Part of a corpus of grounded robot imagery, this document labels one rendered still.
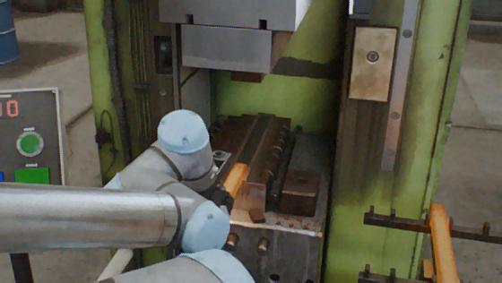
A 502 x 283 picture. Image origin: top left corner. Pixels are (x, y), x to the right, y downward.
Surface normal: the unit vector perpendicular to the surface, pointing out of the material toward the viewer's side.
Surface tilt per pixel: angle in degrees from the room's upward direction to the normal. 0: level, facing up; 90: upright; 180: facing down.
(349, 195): 90
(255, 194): 90
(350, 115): 90
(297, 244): 90
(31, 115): 60
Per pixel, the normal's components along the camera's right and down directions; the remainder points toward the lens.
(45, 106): 0.20, -0.08
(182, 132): -0.09, -0.58
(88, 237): 0.62, 0.46
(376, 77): -0.21, 0.42
